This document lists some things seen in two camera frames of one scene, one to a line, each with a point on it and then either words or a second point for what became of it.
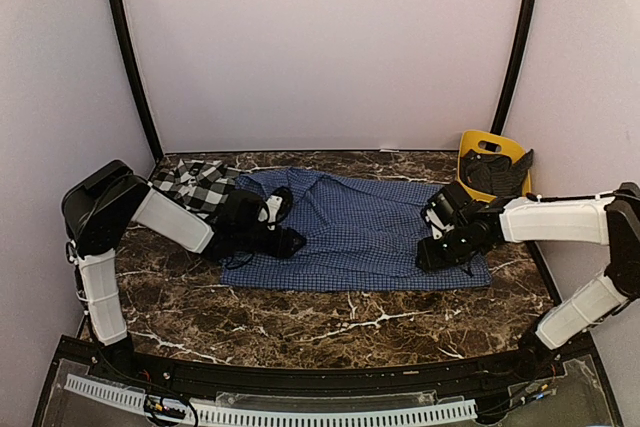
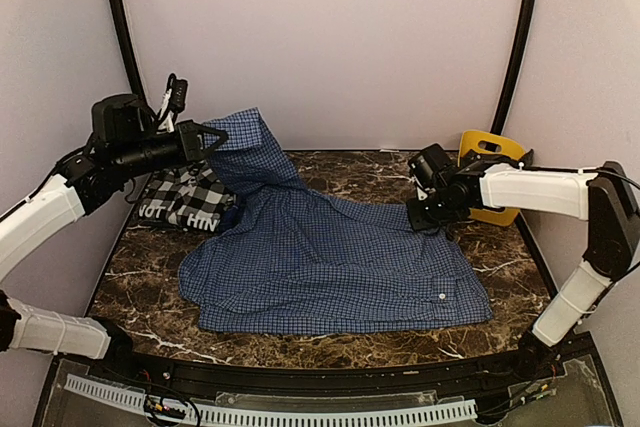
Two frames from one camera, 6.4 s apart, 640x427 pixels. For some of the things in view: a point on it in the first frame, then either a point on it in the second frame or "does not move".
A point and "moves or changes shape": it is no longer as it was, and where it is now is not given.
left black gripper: x=280 y=247 → x=188 y=131
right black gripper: x=431 y=258 → x=417 y=220
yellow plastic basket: x=490 y=142 does not move
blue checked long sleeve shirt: x=360 y=235 moves or changes shape
